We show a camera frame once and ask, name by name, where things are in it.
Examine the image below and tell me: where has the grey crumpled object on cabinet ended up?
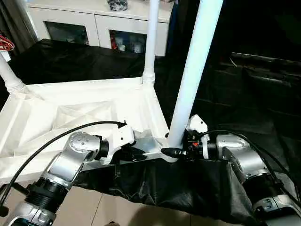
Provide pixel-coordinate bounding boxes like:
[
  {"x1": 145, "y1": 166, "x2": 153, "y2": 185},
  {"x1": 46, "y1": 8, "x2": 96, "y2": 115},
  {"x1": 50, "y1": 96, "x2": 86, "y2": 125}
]
[{"x1": 107, "y1": 0, "x2": 130, "y2": 12}]

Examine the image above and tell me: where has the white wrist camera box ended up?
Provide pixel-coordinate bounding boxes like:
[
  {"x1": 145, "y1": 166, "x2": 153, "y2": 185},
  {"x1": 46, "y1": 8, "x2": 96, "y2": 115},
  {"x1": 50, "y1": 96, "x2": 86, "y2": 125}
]
[
  {"x1": 101, "y1": 124, "x2": 137, "y2": 166},
  {"x1": 185, "y1": 114, "x2": 209, "y2": 159}
]

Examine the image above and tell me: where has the black work mat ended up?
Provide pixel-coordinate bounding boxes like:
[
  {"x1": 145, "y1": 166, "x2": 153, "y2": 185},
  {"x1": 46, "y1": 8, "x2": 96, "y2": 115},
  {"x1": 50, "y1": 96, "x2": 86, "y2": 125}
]
[{"x1": 4, "y1": 39, "x2": 301, "y2": 226}]

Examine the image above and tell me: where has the black flat monitor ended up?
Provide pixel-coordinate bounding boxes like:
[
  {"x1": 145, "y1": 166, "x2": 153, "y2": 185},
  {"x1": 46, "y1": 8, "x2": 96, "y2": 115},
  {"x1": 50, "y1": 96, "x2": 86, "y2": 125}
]
[{"x1": 231, "y1": 51, "x2": 301, "y2": 73}]

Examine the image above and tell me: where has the white plastic table leg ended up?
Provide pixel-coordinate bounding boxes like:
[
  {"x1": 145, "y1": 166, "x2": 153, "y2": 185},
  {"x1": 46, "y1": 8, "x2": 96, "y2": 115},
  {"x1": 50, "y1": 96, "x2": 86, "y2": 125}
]
[
  {"x1": 142, "y1": 0, "x2": 161, "y2": 86},
  {"x1": 0, "y1": 54, "x2": 24, "y2": 94},
  {"x1": 161, "y1": 0, "x2": 224, "y2": 163}
]

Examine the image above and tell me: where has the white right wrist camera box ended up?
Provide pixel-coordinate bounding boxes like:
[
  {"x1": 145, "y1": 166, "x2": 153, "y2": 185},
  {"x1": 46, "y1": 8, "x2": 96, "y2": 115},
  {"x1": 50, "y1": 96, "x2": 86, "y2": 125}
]
[{"x1": 185, "y1": 114, "x2": 209, "y2": 159}]

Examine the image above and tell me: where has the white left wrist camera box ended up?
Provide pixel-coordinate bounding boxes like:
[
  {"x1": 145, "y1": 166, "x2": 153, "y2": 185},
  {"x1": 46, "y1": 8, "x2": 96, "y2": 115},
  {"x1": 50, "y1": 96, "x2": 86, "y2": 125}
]
[{"x1": 101, "y1": 124, "x2": 137, "y2": 166}]

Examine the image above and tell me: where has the grey curtain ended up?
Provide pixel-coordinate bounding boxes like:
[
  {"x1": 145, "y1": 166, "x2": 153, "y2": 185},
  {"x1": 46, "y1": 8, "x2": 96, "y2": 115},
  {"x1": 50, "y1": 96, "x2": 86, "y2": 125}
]
[{"x1": 0, "y1": 0, "x2": 39, "y2": 55}]

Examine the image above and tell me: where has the white plastic table top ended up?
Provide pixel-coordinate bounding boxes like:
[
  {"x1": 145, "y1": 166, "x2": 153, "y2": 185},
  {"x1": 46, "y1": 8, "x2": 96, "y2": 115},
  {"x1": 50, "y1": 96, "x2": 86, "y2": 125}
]
[{"x1": 0, "y1": 77, "x2": 182, "y2": 187}]

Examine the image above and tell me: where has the red wire bundle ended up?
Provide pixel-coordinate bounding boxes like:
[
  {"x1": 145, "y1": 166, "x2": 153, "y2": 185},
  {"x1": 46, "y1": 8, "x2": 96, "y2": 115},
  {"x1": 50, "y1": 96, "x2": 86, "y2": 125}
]
[{"x1": 0, "y1": 32, "x2": 15, "y2": 52}]

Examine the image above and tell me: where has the white sideboard cabinet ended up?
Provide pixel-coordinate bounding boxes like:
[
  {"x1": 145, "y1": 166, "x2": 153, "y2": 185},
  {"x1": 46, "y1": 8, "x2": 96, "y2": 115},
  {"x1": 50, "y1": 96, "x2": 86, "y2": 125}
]
[{"x1": 25, "y1": 0, "x2": 173, "y2": 57}]

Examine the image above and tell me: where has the black speaker cabinet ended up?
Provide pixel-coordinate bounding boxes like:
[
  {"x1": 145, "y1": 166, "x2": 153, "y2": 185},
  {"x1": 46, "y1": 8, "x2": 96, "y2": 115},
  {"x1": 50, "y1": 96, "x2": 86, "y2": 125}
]
[{"x1": 168, "y1": 0, "x2": 233, "y2": 59}]

